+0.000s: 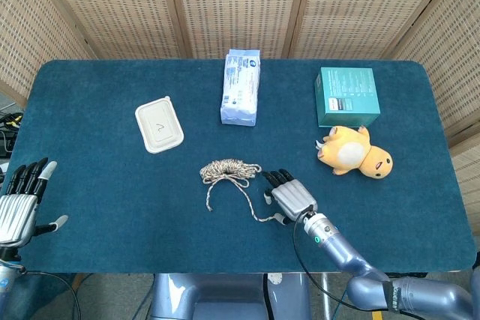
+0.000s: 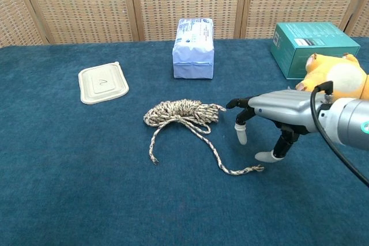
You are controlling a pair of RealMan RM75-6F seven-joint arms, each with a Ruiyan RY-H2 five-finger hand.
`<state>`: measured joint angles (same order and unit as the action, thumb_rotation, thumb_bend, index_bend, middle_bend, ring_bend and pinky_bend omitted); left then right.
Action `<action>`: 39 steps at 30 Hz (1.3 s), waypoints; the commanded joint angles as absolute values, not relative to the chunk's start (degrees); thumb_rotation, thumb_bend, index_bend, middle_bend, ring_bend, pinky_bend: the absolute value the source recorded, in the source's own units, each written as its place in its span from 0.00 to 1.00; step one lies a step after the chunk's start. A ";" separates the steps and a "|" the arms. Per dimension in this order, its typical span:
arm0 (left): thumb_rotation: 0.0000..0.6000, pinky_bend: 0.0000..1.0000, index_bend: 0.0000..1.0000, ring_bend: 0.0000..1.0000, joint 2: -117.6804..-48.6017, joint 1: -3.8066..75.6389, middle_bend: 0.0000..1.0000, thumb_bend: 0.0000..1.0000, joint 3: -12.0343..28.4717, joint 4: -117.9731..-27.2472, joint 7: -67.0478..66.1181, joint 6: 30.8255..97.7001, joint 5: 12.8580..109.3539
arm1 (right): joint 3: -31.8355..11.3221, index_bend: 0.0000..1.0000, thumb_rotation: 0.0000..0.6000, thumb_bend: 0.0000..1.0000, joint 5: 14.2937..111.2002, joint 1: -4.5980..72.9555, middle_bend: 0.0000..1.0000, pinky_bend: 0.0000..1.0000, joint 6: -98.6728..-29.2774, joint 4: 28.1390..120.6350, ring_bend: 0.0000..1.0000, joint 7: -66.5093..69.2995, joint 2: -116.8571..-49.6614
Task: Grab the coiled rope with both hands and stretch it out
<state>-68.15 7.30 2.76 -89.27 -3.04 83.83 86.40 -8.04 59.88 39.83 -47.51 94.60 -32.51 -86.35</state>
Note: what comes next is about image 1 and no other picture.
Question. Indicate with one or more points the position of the woven bamboo folding screen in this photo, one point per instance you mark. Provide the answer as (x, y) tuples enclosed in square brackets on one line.
[(240, 9)]

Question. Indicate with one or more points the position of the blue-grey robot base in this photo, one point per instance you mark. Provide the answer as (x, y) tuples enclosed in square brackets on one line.
[(228, 297)]

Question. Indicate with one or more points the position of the teal cardboard box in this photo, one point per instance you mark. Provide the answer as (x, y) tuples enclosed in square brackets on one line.
[(347, 97)]

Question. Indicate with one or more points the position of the yellow plush toy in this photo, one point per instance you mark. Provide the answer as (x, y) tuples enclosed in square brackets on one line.
[(354, 151)]

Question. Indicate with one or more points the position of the white blue tissue pack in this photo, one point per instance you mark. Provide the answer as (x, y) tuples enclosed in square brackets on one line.
[(240, 87)]

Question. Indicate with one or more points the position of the blue felt table mat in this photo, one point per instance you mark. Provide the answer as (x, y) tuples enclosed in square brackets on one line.
[(240, 170)]

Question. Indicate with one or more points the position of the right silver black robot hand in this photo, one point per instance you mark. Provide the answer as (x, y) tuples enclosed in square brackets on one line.
[(292, 197)]

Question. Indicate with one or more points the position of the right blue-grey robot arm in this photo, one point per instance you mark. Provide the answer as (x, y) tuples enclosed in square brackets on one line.
[(360, 271)]

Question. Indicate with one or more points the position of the beige lidded food container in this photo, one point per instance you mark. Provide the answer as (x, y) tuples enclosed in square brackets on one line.
[(159, 125)]

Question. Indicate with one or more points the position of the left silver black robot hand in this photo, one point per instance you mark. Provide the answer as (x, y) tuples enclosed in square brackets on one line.
[(15, 207)]

